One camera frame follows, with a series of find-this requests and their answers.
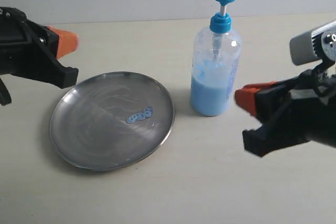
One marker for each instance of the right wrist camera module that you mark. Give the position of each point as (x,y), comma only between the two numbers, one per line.
(313,45)

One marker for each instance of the round stainless steel plate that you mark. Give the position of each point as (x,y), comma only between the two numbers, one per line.
(88,127)

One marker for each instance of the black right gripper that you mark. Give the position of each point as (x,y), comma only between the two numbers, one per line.
(291,112)

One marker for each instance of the blue soap pump bottle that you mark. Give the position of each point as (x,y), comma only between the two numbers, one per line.
(215,60)

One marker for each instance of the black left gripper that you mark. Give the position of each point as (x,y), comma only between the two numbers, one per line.
(32,51)

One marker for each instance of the blue soap blob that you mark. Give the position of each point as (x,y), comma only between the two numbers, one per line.
(141,115)

